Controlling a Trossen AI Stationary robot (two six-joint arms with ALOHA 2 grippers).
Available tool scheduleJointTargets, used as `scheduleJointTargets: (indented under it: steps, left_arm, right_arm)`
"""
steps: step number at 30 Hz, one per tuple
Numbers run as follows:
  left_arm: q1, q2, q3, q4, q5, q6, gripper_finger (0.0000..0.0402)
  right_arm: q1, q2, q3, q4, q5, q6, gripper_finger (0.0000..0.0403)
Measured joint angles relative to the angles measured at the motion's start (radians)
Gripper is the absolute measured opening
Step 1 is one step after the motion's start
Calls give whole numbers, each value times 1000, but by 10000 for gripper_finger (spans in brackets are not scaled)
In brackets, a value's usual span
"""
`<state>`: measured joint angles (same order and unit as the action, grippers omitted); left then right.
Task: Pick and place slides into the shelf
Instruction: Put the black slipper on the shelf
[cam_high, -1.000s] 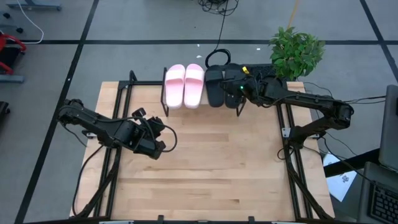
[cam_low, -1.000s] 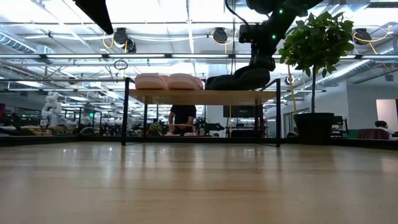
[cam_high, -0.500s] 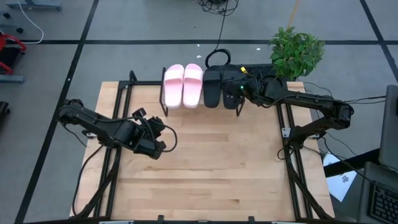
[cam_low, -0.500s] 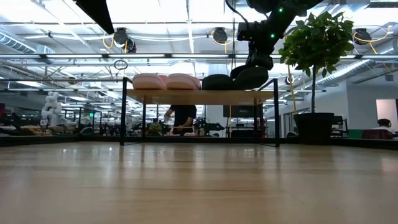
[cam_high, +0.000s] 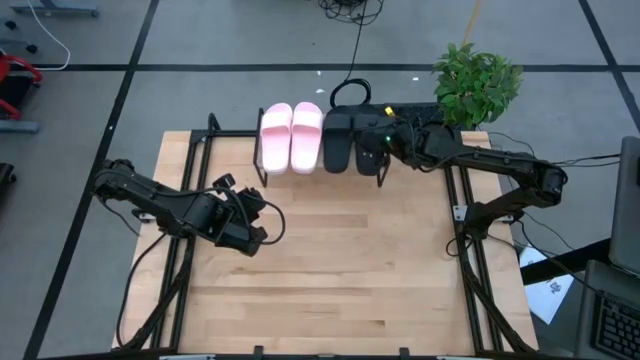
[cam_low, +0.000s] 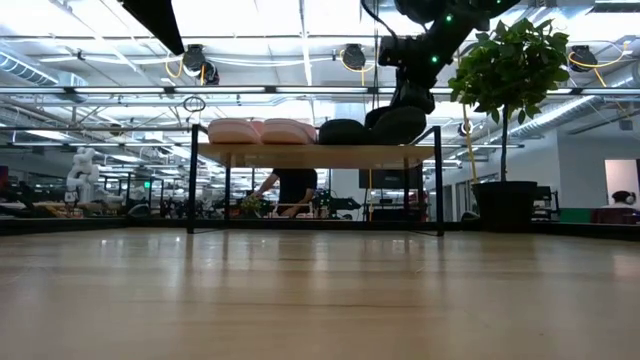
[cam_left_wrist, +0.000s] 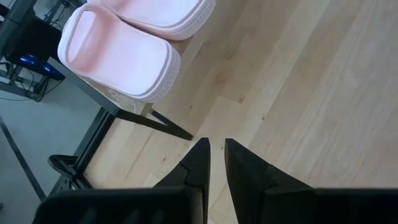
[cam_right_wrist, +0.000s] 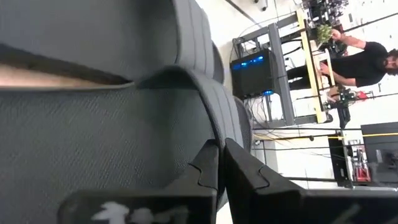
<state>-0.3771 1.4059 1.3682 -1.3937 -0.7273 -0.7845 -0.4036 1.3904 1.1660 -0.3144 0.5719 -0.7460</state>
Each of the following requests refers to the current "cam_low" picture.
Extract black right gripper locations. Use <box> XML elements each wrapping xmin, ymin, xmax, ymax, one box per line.
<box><xmin>388</xmin><ymin>69</ymin><xmax>437</xmax><ymax>115</ymax></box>

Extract black rubber slide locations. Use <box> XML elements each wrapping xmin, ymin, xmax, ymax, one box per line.
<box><xmin>363</xmin><ymin>105</ymin><xmax>429</xmax><ymax>147</ymax></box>
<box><xmin>318</xmin><ymin>118</ymin><xmax>372</xmax><ymax>147</ymax></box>

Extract wooden shelf black metal legs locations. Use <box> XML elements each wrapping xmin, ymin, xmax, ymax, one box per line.
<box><xmin>185</xmin><ymin>123</ymin><xmax>446</xmax><ymax>237</ymax></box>

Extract green potted plant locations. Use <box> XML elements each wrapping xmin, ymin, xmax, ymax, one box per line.
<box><xmin>447</xmin><ymin>18</ymin><xmax>571</xmax><ymax>232</ymax></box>

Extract person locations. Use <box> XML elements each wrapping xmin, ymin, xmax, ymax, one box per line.
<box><xmin>251</xmin><ymin>167</ymin><xmax>319</xmax><ymax>219</ymax></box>
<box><xmin>591</xmin><ymin>189</ymin><xmax>640</xmax><ymax>225</ymax></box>

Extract ceiling light strip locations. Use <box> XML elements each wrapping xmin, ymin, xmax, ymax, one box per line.
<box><xmin>0</xmin><ymin>85</ymin><xmax>371</xmax><ymax>97</ymax></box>

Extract white humanoid robot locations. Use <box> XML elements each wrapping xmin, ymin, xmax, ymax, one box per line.
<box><xmin>64</xmin><ymin>146</ymin><xmax>102</xmax><ymax>205</ymax></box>

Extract black ceiling cable reel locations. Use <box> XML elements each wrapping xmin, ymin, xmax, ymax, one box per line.
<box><xmin>568</xmin><ymin>44</ymin><xmax>600</xmax><ymax>74</ymax></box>
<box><xmin>181</xmin><ymin>43</ymin><xmax>221</xmax><ymax>86</ymax></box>
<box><xmin>341</xmin><ymin>43</ymin><xmax>369</xmax><ymax>72</ymax></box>

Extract black wall television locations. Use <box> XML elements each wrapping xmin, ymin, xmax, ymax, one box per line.
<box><xmin>358</xmin><ymin>168</ymin><xmax>425</xmax><ymax>191</ymax></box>

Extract black table frame rail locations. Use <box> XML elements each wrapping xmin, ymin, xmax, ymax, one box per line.
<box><xmin>0</xmin><ymin>215</ymin><xmax>194</xmax><ymax>237</ymax></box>
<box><xmin>442</xmin><ymin>219</ymin><xmax>640</xmax><ymax>242</ymax></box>

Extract silver ventilation duct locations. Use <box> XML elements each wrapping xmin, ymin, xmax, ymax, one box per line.
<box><xmin>0</xmin><ymin>49</ymin><xmax>89</xmax><ymax>89</ymax></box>

